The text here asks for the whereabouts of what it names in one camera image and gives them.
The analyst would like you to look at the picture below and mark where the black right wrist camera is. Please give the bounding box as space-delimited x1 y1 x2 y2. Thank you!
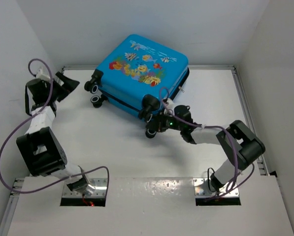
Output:
174 105 193 123

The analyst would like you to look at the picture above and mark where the dark blue suitcase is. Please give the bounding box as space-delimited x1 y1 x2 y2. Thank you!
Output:
84 34 190 138

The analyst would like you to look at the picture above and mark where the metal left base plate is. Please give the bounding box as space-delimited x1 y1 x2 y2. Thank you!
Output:
62 178 107 199

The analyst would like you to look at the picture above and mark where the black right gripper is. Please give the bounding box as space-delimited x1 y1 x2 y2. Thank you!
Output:
145 110 183 133

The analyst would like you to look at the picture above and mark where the metal base plate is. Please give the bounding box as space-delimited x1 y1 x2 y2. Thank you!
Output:
193 177 240 199
62 178 107 199

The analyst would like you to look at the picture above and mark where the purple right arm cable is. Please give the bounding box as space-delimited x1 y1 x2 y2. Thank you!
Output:
159 86 255 200

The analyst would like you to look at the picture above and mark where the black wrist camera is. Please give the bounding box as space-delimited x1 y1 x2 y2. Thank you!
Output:
174 105 193 123
25 79 50 116

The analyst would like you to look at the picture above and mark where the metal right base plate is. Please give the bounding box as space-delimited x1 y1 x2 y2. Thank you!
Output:
193 177 240 199

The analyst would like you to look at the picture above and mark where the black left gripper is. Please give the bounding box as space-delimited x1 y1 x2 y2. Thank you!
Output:
45 72 80 102

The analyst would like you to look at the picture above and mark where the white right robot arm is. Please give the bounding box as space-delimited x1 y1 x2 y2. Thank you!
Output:
159 98 265 196

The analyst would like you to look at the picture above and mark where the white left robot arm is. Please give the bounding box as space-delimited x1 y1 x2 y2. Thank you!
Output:
16 68 89 195

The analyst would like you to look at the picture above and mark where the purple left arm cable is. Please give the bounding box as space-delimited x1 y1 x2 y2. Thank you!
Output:
0 58 110 195

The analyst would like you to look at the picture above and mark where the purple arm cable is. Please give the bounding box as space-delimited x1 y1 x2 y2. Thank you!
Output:
0 58 110 195
159 86 255 200

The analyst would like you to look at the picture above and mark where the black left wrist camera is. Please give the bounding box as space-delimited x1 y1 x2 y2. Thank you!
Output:
25 79 50 116

